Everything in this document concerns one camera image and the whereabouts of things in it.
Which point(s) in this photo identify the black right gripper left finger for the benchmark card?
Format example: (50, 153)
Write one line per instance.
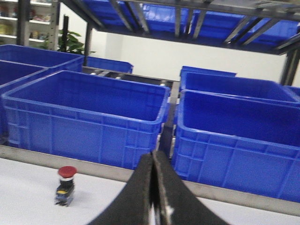
(132, 205)

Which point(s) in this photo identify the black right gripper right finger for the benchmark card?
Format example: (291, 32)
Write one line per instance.
(174, 203)

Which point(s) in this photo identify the red emergency stop button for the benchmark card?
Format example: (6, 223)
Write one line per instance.
(65, 191)

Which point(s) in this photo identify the blue plastic crate right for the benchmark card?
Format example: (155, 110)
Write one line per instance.
(238, 144)

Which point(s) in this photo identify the blue plastic crate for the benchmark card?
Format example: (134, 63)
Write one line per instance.
(238, 144)
(87, 117)
(23, 64)

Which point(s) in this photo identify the blue plastic crate centre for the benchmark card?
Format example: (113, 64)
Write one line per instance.
(87, 117)

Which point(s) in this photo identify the blue crate behind right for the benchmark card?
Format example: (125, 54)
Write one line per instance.
(252, 89)

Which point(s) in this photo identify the blue crate rear centre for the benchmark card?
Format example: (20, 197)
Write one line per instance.
(107, 64)

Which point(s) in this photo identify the green potted plant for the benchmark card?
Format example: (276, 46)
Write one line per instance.
(73, 44)

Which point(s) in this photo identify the blue plastic crate left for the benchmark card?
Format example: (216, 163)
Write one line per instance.
(23, 64)

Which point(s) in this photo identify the blue crates on upper shelf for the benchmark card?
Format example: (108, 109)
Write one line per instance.
(187, 18)

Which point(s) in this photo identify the background storage shelf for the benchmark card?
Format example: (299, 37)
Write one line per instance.
(32, 23)

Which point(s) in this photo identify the overhead steel shelf frame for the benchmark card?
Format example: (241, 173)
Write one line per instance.
(187, 28)

